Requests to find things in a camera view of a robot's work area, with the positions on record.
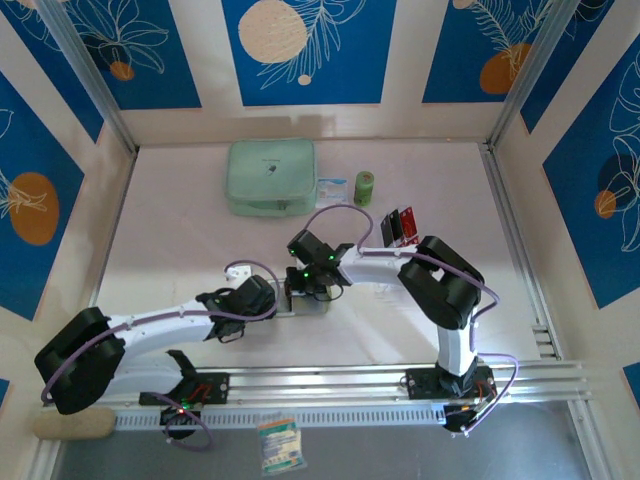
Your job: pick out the green card holder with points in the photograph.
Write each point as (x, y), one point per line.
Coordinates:
(312, 306)

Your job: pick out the black VIP card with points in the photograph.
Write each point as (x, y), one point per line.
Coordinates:
(396, 227)
(386, 232)

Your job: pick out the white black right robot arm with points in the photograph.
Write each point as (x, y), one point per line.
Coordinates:
(375, 267)

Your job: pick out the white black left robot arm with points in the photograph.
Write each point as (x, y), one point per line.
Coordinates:
(160, 325)

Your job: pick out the red credit card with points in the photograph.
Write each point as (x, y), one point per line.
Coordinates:
(409, 227)

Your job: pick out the white blue surgical mask packet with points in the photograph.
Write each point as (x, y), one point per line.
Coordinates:
(332, 192)

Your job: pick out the green cylindrical bottle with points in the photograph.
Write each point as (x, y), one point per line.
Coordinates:
(364, 190)

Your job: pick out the mint green zipper pouch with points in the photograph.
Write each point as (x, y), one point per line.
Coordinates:
(270, 175)

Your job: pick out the black controller box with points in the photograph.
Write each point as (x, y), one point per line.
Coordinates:
(180, 420)

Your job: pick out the teal printed plastic packet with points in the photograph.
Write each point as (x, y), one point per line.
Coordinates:
(281, 445)

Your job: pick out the beige foam roll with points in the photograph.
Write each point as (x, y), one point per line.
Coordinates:
(75, 424)

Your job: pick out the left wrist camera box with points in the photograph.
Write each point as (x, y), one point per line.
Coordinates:
(237, 272)

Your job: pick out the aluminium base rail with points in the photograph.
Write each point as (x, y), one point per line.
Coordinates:
(320, 382)

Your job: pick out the aluminium side rail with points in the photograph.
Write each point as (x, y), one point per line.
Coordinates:
(505, 200)

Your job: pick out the aluminium frame post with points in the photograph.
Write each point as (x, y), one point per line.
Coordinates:
(91, 75)
(531, 75)

